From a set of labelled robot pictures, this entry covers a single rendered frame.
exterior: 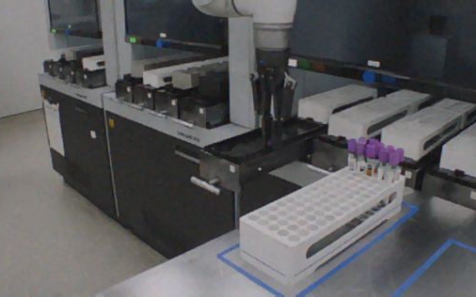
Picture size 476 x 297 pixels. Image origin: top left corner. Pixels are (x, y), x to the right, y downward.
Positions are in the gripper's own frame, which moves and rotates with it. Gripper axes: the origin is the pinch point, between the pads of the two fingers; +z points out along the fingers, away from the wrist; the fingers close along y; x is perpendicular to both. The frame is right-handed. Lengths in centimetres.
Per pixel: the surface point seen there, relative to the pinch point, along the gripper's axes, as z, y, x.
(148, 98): 6, 71, -11
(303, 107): -0.5, 7.3, -21.7
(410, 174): 4.8, -31.4, -11.2
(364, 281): 2, -45, 31
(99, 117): 22, 116, -11
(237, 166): 4.0, -2.0, 13.5
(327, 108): -1.6, -0.5, -22.5
